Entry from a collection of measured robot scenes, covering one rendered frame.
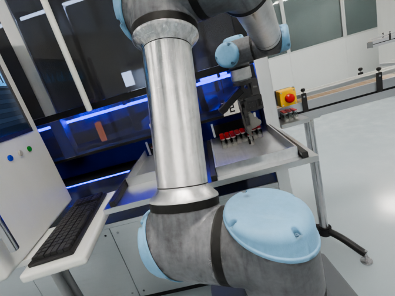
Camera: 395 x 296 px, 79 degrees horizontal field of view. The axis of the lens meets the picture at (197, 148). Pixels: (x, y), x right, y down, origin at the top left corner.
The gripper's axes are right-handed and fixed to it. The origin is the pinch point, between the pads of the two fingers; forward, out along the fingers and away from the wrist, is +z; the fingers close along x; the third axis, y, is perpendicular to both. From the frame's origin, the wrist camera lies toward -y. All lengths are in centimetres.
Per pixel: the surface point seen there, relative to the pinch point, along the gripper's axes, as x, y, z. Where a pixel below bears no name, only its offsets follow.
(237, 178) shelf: -24.0, -9.6, 6.2
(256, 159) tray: -21.4, -2.1, 2.8
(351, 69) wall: 477, 319, 61
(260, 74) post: 16.2, 12.9, -19.1
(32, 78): 16, -83, -44
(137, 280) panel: 16, -77, 73
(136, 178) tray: -10.1, -45.2, 3.1
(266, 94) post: 16.2, 13.7, -9.8
